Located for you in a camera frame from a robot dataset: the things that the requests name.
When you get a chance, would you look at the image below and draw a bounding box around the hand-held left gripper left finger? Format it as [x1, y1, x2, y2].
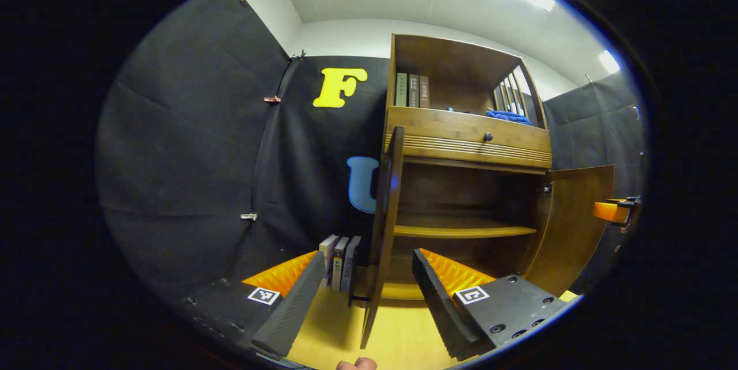
[172, 251, 326, 359]

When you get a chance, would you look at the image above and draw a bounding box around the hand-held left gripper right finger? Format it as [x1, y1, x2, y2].
[412, 248, 570, 361]

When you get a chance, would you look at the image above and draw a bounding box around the wooden cabinet door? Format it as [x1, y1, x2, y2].
[348, 126, 405, 350]
[522, 164, 616, 297]

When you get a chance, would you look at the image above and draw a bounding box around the wooden double-door shoe cabinet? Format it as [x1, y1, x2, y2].
[378, 33, 554, 301]

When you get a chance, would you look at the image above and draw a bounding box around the wooden cabinet inner shelf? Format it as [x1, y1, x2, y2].
[394, 213, 538, 239]

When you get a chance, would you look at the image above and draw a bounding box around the wooden cabinet drawer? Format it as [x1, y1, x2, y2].
[385, 106, 553, 170]

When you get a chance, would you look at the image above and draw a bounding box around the grey-spine book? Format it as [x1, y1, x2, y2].
[340, 236, 362, 293]

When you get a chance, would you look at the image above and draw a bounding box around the blue cloth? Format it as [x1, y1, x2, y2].
[485, 110, 533, 126]

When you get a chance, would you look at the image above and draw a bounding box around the small ceiling light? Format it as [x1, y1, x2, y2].
[598, 50, 622, 75]

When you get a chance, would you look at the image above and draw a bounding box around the black backdrop cloth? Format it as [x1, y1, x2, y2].
[95, 0, 645, 301]

